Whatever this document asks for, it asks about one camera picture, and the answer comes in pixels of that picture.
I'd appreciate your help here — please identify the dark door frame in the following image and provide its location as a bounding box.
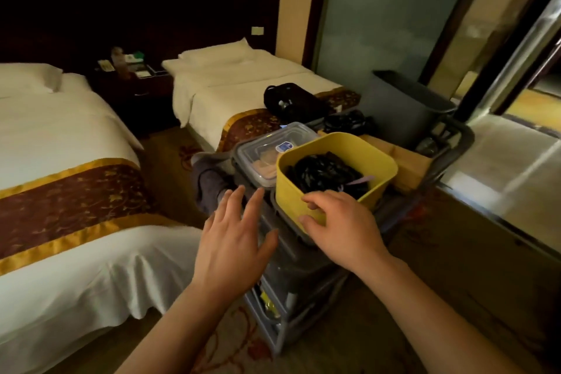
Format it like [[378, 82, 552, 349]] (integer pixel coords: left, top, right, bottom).
[[419, 0, 561, 124]]

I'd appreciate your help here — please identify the black bundle of cables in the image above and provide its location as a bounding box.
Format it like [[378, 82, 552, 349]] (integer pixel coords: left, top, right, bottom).
[[323, 109, 380, 138]]

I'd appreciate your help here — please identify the grey housekeeping cart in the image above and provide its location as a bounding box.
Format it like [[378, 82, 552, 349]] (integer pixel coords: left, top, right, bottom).
[[191, 113, 476, 357]]

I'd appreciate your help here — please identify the tan wooden box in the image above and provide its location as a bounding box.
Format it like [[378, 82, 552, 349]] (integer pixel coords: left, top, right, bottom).
[[360, 134, 434, 193]]

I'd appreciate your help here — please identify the grey waste bin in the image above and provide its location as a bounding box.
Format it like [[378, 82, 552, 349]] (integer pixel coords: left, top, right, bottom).
[[359, 70, 457, 151]]

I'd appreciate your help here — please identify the white pillow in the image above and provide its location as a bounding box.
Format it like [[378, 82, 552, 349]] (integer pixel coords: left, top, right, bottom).
[[0, 63, 64, 99], [178, 38, 256, 67]]

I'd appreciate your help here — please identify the clear lidded plastic container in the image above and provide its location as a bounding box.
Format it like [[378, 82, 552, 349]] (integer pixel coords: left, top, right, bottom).
[[231, 122, 321, 188]]

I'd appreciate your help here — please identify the dark wooden headboard panel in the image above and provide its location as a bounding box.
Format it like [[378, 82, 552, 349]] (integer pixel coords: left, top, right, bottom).
[[0, 0, 285, 76]]

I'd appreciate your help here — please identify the person's right hand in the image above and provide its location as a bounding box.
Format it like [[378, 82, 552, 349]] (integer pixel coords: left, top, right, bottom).
[[298, 191, 392, 276]]

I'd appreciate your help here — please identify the large white bed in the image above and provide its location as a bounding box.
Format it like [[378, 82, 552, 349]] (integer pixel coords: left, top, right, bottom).
[[0, 63, 203, 374]]

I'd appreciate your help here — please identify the yellow plastic bin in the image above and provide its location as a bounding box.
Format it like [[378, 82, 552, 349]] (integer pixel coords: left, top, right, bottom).
[[275, 132, 399, 230]]

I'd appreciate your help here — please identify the person's left forearm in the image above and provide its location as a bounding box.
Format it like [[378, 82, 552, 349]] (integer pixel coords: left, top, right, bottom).
[[115, 285, 239, 374]]

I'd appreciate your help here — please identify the dark tray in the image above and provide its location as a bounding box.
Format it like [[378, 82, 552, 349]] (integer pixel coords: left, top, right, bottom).
[[130, 63, 169, 80]]

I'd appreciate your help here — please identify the person's right forearm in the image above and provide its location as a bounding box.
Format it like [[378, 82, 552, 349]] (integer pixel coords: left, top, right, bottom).
[[354, 254, 529, 374]]

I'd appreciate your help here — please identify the grey cloth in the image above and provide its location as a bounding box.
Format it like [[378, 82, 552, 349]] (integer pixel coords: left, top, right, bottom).
[[191, 152, 239, 215]]

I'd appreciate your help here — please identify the yellow packet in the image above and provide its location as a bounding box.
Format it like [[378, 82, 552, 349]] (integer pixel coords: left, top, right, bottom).
[[259, 290, 281, 320]]

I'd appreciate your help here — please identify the dark wooden nightstand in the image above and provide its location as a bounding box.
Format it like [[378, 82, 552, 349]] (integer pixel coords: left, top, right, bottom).
[[88, 63, 181, 139]]

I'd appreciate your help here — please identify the frosted glass partition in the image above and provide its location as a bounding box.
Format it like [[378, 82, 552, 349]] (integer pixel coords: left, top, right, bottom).
[[312, 0, 484, 94]]

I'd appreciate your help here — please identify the small white bed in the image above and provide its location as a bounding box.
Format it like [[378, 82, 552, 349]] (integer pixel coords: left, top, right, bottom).
[[161, 38, 362, 153]]

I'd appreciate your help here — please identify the black bag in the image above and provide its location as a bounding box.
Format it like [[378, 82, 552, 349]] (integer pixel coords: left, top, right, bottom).
[[263, 83, 336, 125]]

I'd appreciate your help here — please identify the person's left hand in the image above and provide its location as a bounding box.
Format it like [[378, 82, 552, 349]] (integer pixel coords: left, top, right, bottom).
[[192, 185, 279, 302]]

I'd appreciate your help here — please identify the brown gold bed runner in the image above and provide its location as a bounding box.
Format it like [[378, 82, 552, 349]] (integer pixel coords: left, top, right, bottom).
[[0, 157, 181, 277]]

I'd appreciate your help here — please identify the pile of black packets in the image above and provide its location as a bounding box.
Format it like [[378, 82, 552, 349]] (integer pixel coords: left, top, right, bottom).
[[286, 151, 371, 200]]

